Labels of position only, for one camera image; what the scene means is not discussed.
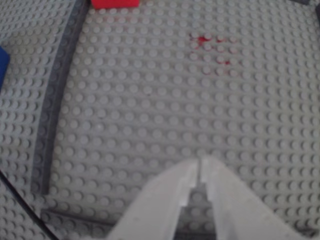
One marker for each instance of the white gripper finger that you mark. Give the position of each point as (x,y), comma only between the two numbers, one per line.
(155,207)
(237,212)

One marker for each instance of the blue lego cube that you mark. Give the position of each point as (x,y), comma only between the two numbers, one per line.
(3,67)

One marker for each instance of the grey studded lego baseplate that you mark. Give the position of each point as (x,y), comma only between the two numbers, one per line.
(150,100)

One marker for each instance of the red lego brick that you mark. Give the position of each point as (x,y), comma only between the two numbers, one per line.
(115,3)

